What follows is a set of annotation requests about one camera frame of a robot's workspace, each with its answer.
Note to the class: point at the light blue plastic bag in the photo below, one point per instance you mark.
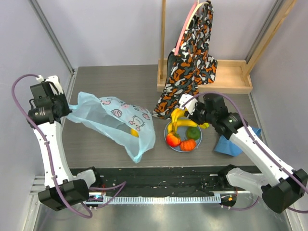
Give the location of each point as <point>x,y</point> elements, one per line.
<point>113,118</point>

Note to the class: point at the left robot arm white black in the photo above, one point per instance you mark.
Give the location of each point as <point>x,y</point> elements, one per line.
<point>48,106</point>

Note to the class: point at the yellow fake mango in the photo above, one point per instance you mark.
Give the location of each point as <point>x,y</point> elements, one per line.
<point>134,132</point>

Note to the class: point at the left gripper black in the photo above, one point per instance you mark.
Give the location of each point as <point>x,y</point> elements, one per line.
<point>66,110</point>

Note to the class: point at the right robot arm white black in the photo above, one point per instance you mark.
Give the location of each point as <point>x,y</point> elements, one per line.
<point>281,185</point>

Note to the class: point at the red fake tomato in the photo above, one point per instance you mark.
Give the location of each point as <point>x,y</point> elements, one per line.
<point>173,139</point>

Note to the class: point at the wooden rack frame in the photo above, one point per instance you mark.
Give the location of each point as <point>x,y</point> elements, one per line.
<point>242,30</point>

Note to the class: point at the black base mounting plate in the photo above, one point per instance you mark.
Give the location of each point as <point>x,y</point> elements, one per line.
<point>165,181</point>

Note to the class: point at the camouflage patterned fabric bag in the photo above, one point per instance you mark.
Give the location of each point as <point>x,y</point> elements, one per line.
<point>192,67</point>

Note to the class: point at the green fake lime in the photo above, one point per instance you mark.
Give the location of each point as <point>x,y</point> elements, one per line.
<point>193,133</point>

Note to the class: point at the pink cream hanger hoop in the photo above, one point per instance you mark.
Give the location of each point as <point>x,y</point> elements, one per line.
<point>195,7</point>

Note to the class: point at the white slotted cable duct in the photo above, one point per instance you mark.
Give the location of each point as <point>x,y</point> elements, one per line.
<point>119,200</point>

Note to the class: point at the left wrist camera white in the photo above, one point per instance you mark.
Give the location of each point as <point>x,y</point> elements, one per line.
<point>54,81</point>

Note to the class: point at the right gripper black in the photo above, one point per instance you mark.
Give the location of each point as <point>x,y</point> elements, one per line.
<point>196,115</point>

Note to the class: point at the orange fake pumpkin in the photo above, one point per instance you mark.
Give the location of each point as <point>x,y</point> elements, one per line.
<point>188,145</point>

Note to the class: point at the blue round plate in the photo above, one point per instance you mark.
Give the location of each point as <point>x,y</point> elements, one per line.
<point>186,138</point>

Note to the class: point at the blue cloth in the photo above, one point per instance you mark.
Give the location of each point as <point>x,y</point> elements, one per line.
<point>228,146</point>

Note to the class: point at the yellow fake banana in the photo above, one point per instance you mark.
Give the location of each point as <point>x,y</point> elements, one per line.
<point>185,123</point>
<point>177,114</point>

